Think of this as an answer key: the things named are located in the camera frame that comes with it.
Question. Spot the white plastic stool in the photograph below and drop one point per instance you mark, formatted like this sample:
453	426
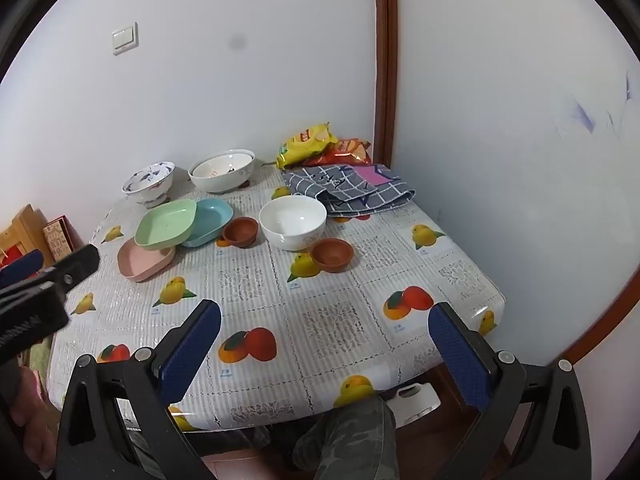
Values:
417	402

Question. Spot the white light switch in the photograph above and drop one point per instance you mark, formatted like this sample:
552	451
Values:
124	38

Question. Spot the brown wooden door frame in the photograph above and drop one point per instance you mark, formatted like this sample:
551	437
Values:
385	60

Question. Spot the person's left hand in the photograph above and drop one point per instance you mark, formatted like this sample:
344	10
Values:
32	432

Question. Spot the white bowl with blue pattern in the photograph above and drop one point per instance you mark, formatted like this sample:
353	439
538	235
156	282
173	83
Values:
149	182

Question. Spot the grey checked cloth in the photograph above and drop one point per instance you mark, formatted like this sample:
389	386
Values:
350	187

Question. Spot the brown wooden trim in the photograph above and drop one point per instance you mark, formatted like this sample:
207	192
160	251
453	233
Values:
607	320

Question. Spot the green plate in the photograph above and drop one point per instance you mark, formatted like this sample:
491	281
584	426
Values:
165	222

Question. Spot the yellow chips bag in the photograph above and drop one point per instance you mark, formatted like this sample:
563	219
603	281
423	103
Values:
305	145

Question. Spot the blue plate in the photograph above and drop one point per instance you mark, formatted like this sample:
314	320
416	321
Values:
212	217

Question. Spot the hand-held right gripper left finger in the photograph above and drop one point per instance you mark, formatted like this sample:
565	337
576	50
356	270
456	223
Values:
192	346

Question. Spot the brown clay bowl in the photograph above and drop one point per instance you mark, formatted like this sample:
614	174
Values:
331	254
241	230

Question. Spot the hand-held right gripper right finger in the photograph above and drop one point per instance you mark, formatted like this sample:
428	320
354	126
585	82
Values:
457	356

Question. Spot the fruit-printed tablecloth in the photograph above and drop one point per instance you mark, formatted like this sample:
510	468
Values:
325	320

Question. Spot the person's leg in camouflage pants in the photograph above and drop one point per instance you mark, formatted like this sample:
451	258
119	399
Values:
350	440

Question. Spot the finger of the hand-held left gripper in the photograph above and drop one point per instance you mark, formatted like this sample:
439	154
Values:
20	266
80	262

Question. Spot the pink plate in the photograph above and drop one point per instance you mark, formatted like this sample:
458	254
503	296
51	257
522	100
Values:
142	262

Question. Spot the wooden box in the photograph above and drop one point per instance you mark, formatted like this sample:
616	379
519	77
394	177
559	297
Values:
22	227

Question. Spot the plain white bowl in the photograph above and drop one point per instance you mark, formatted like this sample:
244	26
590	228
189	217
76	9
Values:
292	220

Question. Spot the red chips bag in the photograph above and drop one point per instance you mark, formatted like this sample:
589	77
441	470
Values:
350	150

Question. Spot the patterned brown box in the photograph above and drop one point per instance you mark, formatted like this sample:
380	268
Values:
60	240

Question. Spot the white bowl with grey ornament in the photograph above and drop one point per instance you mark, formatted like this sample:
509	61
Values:
222	170

